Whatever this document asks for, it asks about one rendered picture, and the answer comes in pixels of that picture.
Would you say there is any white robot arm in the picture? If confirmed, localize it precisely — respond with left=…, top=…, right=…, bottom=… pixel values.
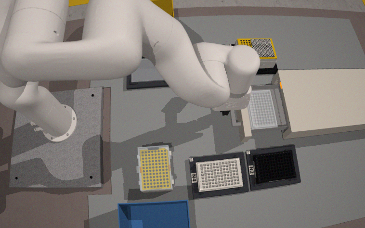
left=0, top=0, right=260, bottom=142

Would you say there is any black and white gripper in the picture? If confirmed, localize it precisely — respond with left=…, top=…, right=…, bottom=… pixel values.
left=212, top=87, right=251, bottom=116

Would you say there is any yellow bin with label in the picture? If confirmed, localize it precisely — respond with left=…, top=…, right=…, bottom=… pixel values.
left=150, top=0, right=174, bottom=18

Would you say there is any blue box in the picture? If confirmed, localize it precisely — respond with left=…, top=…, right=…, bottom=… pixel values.
left=117, top=200, right=190, bottom=228

